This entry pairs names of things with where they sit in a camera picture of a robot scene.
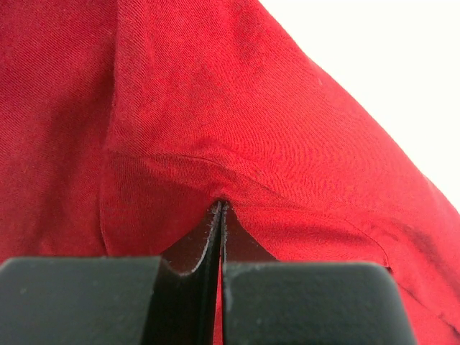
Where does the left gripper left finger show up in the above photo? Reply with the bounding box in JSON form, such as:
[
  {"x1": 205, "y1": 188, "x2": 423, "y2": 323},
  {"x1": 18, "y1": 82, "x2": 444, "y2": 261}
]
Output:
[{"x1": 1, "y1": 202, "x2": 221, "y2": 344}]

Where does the red t-shirt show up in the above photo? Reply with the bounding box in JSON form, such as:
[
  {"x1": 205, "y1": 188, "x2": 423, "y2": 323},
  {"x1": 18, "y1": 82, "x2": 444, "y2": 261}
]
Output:
[{"x1": 1, "y1": 1, "x2": 459, "y2": 344}]

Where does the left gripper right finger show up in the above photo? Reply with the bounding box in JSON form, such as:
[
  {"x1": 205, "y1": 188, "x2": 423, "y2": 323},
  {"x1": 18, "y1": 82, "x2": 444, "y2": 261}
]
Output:
[{"x1": 221, "y1": 204, "x2": 417, "y2": 344}]

